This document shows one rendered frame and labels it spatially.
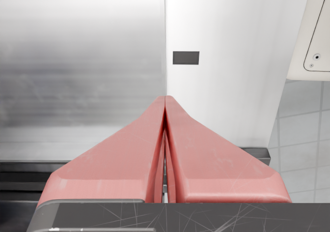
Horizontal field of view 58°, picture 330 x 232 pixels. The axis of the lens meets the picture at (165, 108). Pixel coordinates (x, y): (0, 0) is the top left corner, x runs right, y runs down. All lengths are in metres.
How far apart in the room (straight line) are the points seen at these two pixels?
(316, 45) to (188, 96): 0.77
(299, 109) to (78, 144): 1.29
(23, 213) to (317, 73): 0.96
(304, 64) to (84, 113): 0.85
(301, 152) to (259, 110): 1.40
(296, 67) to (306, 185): 1.04
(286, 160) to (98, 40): 1.56
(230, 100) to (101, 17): 0.18
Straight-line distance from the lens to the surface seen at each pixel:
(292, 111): 1.58
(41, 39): 0.35
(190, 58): 0.34
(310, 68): 1.12
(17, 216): 0.59
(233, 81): 0.36
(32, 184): 0.48
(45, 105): 0.40
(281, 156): 1.76
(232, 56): 0.34
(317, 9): 1.04
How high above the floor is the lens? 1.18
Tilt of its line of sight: 54 degrees down
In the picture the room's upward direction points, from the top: 178 degrees counter-clockwise
